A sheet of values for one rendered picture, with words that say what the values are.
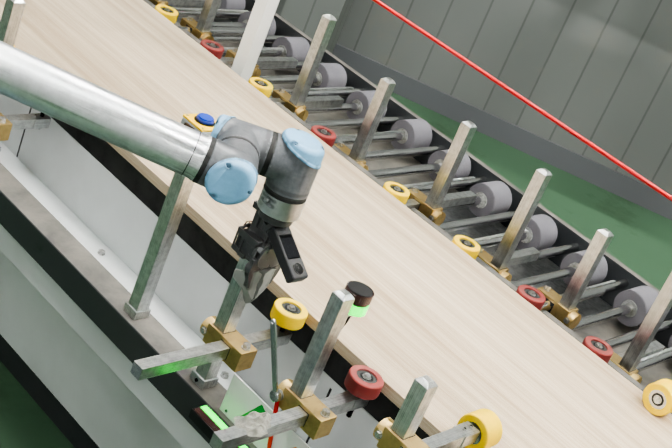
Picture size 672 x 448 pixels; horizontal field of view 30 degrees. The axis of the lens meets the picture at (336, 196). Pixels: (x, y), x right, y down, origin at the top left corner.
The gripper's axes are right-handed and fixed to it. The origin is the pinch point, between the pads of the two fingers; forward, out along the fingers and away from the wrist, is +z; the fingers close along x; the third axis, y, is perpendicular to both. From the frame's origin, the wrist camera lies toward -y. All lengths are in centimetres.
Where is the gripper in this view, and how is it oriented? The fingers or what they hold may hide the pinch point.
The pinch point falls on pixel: (251, 299)
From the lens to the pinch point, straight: 257.1
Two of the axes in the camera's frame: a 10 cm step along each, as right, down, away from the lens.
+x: -6.6, 0.9, -7.4
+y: -6.6, -5.3, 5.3
